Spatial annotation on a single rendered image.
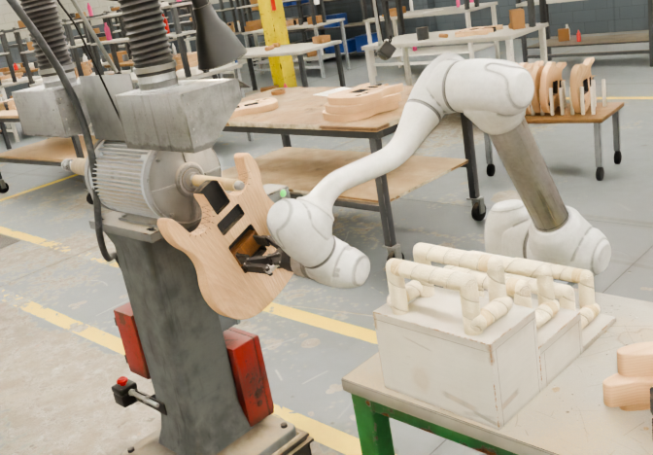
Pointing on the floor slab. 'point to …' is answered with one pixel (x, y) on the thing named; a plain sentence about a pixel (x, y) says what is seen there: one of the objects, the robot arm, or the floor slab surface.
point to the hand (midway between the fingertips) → (249, 248)
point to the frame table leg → (372, 429)
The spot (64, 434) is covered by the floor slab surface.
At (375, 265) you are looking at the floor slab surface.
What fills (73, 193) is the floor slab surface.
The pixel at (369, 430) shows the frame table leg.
